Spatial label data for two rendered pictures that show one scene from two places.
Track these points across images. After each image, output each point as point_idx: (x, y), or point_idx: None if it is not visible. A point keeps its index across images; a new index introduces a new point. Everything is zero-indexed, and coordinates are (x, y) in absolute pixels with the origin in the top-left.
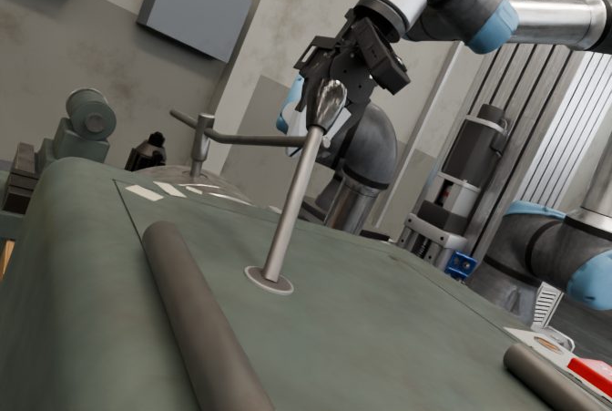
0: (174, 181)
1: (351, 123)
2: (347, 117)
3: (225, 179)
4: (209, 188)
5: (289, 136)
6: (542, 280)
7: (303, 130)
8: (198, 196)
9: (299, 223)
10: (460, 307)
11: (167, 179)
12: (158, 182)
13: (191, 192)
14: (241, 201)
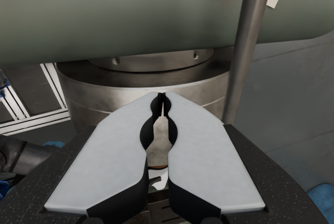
0: (216, 109)
1: (35, 180)
2: (62, 187)
3: (153, 160)
4: (194, 101)
5: None
6: None
7: (182, 105)
8: None
9: None
10: None
11: (218, 113)
12: None
13: None
14: (163, 88)
